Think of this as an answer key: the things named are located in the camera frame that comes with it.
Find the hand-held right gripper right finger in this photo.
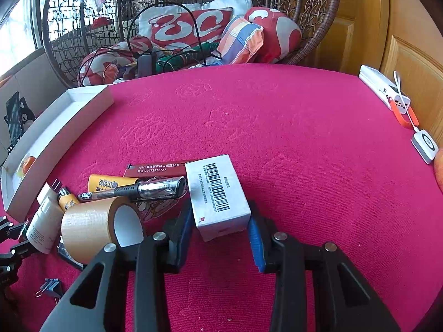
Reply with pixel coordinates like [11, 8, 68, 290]
[246, 201, 404, 332]

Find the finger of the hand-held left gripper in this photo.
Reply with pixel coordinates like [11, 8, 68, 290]
[0, 215, 28, 241]
[0, 240, 35, 284]

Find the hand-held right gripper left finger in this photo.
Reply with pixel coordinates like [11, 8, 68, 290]
[40, 199, 194, 332]

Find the white barcode box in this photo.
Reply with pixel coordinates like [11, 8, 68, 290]
[185, 154, 251, 243]

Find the black plug charger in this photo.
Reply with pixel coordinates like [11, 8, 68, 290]
[50, 179, 71, 199]

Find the yellow lighter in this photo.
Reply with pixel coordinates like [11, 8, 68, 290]
[87, 173, 139, 194]

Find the white box tray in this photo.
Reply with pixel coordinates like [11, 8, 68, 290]
[0, 85, 115, 222]

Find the clear printed packet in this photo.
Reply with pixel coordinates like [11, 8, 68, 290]
[136, 176, 189, 222]

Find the white bottle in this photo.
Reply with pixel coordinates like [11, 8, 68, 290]
[26, 183, 66, 254]

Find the blue binder clip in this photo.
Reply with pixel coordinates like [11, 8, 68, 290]
[35, 278, 63, 300]

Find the black pen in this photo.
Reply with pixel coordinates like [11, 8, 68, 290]
[77, 176, 187, 203]

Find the dark red flat box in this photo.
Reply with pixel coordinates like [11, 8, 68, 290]
[123, 159, 199, 178]

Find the mandarin orange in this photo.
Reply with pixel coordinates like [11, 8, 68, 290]
[16, 155, 37, 177]

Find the brown tape roll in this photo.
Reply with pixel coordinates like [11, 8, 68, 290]
[61, 196, 146, 265]

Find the black smartphone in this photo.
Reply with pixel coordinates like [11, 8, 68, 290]
[6, 92, 25, 146]

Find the black cat phone holder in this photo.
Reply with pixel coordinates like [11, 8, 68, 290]
[3, 97, 35, 153]

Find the red tablecloth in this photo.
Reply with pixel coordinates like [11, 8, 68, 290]
[0, 63, 443, 332]

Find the green cloth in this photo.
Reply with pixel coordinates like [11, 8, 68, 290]
[157, 43, 222, 71]

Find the crumpled red white cushion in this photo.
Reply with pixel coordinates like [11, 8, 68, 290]
[77, 36, 153, 87]

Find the plaid cushion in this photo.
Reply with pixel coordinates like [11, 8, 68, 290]
[216, 15, 264, 66]

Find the apple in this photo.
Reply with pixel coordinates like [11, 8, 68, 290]
[432, 149, 443, 194]

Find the wicker hanging chair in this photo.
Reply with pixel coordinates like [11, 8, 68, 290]
[42, 0, 343, 89]

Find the white square charger puck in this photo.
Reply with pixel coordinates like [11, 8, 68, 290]
[411, 129, 439, 165]

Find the flat red white cushion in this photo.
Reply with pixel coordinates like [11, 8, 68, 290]
[138, 7, 234, 51]

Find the window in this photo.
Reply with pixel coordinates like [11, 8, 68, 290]
[0, 0, 45, 77]

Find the round red white cushion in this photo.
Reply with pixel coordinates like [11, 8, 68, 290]
[244, 7, 302, 64]

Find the white pillow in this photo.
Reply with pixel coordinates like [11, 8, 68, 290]
[180, 0, 253, 18]

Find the wooden door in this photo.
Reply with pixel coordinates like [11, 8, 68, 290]
[305, 0, 443, 146]

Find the orange strap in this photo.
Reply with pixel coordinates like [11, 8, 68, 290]
[388, 97, 419, 129]

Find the black cable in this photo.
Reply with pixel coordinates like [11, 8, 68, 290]
[126, 2, 222, 77]

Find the white cable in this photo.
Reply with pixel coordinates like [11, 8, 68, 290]
[393, 71, 421, 134]

